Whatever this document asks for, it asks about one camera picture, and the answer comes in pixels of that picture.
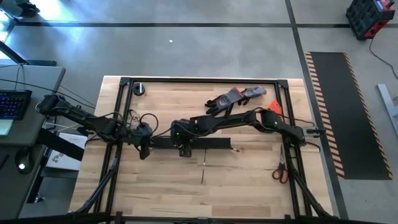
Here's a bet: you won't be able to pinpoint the black slotted cable duct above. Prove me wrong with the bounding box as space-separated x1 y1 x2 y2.
152 136 233 150

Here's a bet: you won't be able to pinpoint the grey desk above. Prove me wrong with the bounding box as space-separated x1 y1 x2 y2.
0 63 67 220

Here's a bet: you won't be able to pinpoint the black zip tie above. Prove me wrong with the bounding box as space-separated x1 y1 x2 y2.
201 148 206 185

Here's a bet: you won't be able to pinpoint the white printed box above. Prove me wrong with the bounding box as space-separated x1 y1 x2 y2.
46 132 88 172

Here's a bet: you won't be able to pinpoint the black desk cable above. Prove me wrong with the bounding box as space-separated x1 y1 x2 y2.
0 63 97 110

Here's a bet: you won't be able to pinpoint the black computer mouse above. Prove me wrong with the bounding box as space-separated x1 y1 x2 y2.
14 147 34 174

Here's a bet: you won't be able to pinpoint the black desk leg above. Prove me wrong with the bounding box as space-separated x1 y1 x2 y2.
37 128 85 162

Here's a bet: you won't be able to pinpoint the person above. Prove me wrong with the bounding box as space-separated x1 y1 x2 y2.
0 0 41 18

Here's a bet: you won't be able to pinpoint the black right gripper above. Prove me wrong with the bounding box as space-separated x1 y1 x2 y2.
170 119 197 158

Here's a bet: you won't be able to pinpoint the black red tool crate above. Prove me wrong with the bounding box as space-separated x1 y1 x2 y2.
345 0 396 41

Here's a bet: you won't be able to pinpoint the grey metal profile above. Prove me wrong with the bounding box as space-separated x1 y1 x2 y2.
376 83 398 138

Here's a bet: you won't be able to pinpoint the clear safety glasses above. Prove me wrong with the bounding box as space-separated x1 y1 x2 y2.
126 108 141 129

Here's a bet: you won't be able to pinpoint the black floor cable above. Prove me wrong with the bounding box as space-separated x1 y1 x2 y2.
368 37 398 80

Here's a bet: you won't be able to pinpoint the black aluminium table frame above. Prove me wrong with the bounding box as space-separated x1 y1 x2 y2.
68 76 335 224

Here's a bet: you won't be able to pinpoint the black keyboard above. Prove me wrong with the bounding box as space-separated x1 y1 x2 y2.
0 89 33 121

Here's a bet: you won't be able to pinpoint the green paper note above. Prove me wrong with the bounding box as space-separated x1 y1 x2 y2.
0 119 15 137

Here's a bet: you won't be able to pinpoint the black round puck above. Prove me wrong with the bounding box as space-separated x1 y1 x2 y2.
131 82 146 96

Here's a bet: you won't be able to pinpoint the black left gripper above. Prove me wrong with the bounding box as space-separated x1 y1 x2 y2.
133 122 155 161

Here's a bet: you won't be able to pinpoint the red handled scissors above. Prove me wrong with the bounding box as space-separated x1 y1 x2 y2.
272 144 289 184

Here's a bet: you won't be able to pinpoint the black striped floor mat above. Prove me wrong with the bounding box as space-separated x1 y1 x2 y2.
304 51 393 180

